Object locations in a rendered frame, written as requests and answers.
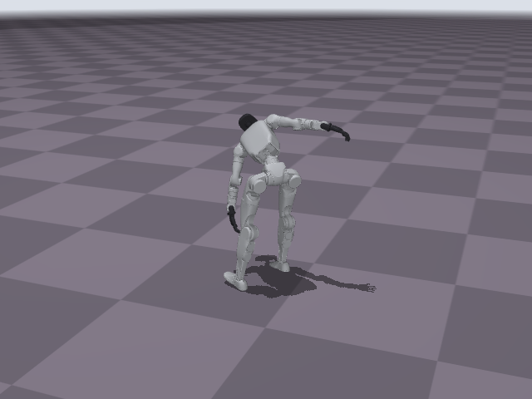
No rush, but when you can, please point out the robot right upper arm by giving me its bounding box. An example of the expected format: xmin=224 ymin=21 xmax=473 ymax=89
xmin=264 ymin=114 xmax=302 ymax=131

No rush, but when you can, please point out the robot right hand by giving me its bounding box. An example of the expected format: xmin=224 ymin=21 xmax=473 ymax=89
xmin=320 ymin=123 xmax=350 ymax=142

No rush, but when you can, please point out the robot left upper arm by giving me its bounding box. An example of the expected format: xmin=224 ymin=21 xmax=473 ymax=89
xmin=230 ymin=142 xmax=248 ymax=186

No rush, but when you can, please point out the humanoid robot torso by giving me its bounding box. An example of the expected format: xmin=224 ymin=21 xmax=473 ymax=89
xmin=240 ymin=120 xmax=288 ymax=186

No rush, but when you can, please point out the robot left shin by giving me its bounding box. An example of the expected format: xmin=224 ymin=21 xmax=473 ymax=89
xmin=234 ymin=227 xmax=255 ymax=280

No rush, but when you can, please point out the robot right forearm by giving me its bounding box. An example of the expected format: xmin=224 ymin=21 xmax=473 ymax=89
xmin=295 ymin=118 xmax=328 ymax=131

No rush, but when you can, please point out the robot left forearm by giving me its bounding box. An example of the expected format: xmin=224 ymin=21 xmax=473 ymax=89
xmin=226 ymin=175 xmax=239 ymax=212

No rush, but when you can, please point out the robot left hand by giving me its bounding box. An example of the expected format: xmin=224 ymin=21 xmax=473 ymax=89
xmin=227 ymin=205 xmax=240 ymax=233

